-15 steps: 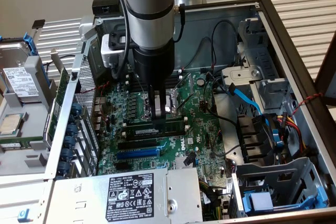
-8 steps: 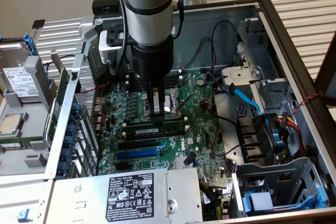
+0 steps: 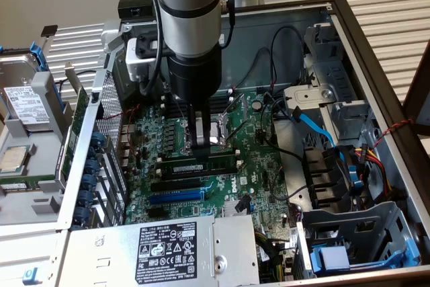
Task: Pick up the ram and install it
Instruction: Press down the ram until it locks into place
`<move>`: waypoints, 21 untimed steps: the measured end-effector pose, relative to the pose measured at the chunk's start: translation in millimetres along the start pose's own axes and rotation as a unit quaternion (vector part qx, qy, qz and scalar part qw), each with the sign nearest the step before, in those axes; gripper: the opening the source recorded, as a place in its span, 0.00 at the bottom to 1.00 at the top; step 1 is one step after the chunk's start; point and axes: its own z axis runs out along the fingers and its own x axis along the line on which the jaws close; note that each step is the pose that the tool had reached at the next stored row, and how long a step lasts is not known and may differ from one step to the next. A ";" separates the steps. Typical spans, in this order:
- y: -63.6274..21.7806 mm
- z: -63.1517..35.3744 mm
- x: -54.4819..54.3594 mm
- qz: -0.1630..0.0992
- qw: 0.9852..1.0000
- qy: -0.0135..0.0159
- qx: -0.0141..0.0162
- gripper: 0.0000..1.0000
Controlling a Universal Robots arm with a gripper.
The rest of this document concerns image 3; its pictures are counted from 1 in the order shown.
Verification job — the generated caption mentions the metal disk bay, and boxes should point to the metal disk bay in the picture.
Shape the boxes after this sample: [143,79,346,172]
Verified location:
[282,22,374,142]

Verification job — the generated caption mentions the blue hard disk carrier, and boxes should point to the blue hard disk carrier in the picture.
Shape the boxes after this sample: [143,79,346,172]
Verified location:
[28,41,65,115]

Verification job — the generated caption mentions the metal socket cover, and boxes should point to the metal socket cover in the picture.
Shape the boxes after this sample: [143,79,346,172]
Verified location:
[221,93,249,120]

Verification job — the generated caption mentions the blue flat disk wire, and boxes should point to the blue flat disk wire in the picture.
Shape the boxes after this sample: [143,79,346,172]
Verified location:
[292,106,347,167]

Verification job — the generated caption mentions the grey disk bay cage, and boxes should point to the grey disk bay cage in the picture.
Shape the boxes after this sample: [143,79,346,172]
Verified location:
[294,200,423,280]

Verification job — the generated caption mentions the red black twisted wire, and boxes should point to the red black twisted wire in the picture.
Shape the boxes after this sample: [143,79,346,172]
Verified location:
[370,117,417,149]
[99,104,142,122]

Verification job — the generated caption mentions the blue slot retainer clip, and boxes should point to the blue slot retainer clip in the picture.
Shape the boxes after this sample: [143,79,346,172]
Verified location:
[89,130,107,150]
[80,174,98,192]
[77,190,95,208]
[83,158,101,177]
[73,206,91,224]

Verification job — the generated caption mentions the black table cable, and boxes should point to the black table cable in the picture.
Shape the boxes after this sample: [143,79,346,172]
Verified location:
[53,69,99,99]

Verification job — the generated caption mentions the grey parts rack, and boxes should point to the grey parts rack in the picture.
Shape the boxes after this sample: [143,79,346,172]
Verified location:
[0,71,74,227]

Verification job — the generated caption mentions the long black expansion slot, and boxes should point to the long black expansion slot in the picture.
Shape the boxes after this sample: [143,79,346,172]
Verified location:
[149,177,203,193]

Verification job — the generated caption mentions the green graphics card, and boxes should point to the green graphics card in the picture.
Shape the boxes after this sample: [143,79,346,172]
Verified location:
[59,60,91,182]

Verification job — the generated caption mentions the silver chipset heat sink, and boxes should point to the silver chipset heat sink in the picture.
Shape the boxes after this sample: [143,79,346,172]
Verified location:
[222,198,253,218]

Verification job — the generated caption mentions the silver CPU chip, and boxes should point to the silver CPU chip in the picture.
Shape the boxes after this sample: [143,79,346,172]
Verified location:
[0,145,30,175]

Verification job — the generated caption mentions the silver power supply black label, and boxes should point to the silver power supply black label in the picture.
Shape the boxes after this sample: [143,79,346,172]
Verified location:
[57,213,262,287]

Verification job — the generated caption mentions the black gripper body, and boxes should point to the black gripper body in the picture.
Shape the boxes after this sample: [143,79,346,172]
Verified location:
[167,46,223,105]

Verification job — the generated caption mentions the blue plastic latch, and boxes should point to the blue plastic latch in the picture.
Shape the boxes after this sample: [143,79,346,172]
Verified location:
[347,165,364,190]

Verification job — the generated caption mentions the blue expansion slot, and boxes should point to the blue expansion slot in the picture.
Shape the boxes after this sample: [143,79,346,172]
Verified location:
[149,189,206,206]

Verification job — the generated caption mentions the metal rear port block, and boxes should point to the metal rear port block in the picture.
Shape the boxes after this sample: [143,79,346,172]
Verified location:
[117,122,139,169]

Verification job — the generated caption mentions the green Dell motherboard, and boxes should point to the green Dell motherboard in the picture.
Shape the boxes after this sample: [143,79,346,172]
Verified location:
[121,89,300,234]

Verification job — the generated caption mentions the silver hard disk white label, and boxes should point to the silver hard disk white label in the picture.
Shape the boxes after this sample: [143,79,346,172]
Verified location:
[0,53,51,132]

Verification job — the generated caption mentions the yellow black wire bundle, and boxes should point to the yellow black wire bundle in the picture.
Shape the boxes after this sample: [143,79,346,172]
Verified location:
[254,229,293,283]

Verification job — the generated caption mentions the red yellow power wires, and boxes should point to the red yellow power wires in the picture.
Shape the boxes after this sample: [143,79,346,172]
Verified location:
[354,144,396,202]

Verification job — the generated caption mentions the thin black wire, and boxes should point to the thin black wire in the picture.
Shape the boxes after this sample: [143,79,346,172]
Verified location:
[269,26,309,98]
[234,47,273,92]
[268,165,308,202]
[260,91,306,165]

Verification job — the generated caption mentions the short black expansion slot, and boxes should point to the short black expansion slot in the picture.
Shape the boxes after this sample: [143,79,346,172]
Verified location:
[146,206,168,219]

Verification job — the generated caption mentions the open metal PC case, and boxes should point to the open metal PC case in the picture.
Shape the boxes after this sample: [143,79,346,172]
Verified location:
[0,0,430,287]

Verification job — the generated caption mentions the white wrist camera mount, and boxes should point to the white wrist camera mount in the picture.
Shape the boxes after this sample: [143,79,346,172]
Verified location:
[124,29,168,83]

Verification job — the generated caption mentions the black connector cable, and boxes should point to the black connector cable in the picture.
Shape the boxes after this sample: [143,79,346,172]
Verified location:
[218,0,237,49]

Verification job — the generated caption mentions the blue case release latch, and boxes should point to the blue case release latch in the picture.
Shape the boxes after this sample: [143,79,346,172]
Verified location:
[21,266,40,286]

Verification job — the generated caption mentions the black wire plug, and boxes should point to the black wire plug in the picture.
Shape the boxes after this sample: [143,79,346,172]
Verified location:
[236,195,252,213]

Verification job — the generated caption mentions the CPU socket metal frame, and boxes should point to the CPU socket metal frame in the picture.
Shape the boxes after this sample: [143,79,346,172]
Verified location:
[179,112,236,156]

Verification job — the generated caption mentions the thin metal locking lever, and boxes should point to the thin metal locking lever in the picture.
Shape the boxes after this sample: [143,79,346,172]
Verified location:
[226,118,251,142]
[169,97,189,127]

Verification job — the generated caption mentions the black box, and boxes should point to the black box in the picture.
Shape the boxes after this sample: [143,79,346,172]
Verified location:
[117,0,157,19]

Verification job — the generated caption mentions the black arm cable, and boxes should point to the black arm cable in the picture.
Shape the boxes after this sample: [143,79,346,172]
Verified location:
[136,0,165,98]

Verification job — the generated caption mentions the black fan shroud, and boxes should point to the black fan shroud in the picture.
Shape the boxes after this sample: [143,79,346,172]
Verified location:
[301,145,354,211]

